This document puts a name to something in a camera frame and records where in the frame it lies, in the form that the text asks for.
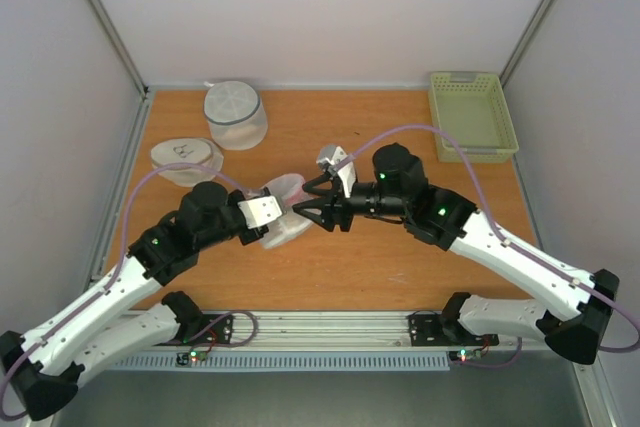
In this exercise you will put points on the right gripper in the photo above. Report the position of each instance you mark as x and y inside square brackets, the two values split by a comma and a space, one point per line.
[339, 210]

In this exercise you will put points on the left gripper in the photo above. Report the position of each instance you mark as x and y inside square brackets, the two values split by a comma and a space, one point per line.
[261, 230]

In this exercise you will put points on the pink-zip mesh laundry bag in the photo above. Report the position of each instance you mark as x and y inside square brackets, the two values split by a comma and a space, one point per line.
[288, 189]

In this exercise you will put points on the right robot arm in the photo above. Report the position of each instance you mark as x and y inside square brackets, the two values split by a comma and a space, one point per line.
[567, 307]

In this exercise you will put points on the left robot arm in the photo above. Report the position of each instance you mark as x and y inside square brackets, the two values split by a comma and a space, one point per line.
[46, 365]

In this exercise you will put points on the beige-zip mesh laundry bag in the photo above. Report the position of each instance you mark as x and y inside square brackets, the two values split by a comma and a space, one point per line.
[199, 151]

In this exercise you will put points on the grey-zip mesh laundry bag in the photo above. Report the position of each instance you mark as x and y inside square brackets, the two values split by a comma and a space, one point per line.
[235, 114]

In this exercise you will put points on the green plastic basket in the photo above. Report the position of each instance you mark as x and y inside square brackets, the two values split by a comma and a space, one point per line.
[472, 109]

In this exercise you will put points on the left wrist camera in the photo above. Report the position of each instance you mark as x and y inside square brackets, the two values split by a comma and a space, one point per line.
[260, 211]

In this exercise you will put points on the aluminium front rail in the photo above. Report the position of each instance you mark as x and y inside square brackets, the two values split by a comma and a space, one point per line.
[326, 330]

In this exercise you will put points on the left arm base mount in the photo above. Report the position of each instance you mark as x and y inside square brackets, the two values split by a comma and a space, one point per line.
[207, 329]

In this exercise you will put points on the grey slotted cable duct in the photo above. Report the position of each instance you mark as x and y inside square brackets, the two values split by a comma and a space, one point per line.
[276, 362]

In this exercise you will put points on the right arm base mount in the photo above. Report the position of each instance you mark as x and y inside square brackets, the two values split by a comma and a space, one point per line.
[425, 330]

